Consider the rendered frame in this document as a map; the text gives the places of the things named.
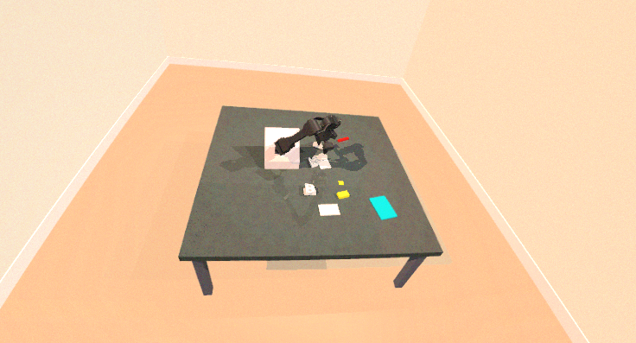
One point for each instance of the cyan flat rectangular plate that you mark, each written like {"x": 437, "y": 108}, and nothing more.
{"x": 383, "y": 208}

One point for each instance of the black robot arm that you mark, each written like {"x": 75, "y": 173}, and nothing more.
{"x": 329, "y": 123}

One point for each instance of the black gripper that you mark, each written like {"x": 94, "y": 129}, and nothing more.
{"x": 324, "y": 137}

